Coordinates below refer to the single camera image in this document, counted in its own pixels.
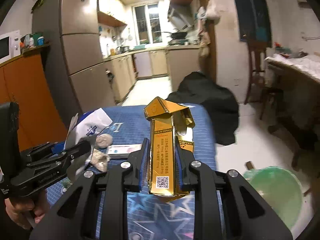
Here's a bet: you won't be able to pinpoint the black wok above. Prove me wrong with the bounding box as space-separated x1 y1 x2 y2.
162 30 188 40

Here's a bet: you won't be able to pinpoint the gold cigarette carton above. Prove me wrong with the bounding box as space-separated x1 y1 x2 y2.
144 96 196 203

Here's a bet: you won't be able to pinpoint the white packet with blue logo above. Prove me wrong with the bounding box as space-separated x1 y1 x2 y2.
65 107 113 180

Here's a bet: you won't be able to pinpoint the white cloth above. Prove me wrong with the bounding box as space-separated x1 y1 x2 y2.
265 53 320 83

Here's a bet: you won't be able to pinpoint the wooden table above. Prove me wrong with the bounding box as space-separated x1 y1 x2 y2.
265 55 320 172

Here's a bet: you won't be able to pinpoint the grey tissue ball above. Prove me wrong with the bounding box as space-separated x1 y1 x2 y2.
96 133 114 149

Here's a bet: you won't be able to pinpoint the white microwave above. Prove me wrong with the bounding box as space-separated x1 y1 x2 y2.
0 29 22 64

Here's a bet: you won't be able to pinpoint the person's left hand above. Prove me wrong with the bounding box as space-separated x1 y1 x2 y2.
5 192 51 230

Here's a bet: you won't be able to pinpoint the black cloth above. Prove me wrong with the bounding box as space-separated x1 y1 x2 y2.
167 71 240 146

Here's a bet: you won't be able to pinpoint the dark blue curtain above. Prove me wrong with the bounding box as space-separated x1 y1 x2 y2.
229 0 272 43

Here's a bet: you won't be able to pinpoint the beige kitchen wall cabinets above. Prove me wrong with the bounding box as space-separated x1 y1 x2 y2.
97 0 128 28

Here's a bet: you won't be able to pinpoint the blue checked tablecloth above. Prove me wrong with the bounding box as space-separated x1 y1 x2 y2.
46 104 217 240

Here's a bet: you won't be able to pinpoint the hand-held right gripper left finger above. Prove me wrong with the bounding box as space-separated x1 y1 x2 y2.
29 138 152 240

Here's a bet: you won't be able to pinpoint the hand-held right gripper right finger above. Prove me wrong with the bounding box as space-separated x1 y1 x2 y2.
175 145 293 240

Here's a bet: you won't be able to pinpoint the white and red medicine box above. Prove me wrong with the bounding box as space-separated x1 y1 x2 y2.
107 144 142 158

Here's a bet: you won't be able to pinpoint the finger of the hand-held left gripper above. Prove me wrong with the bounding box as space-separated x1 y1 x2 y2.
26 152 89 179
20 140 92 161

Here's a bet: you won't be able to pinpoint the range hood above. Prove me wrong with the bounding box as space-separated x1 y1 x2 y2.
167 4 197 31

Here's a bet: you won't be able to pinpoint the bottles on cabinet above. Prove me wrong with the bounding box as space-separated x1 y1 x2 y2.
20 32 51 50

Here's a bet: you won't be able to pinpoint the kitchen window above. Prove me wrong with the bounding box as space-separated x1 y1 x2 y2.
134 2 161 44

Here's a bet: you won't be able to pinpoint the white tissue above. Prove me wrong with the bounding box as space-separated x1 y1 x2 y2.
90 149 111 172

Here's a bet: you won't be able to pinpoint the grey refrigerator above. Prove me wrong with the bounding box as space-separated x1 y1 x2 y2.
32 0 118 114

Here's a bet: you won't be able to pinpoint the wooden chair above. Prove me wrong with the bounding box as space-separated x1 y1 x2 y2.
244 39 283 120

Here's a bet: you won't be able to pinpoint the beige kitchen base cabinets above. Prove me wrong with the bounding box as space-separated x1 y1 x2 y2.
102 45 203 103

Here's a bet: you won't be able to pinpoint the green plastic bin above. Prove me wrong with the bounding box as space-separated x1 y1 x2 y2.
243 165 314 233

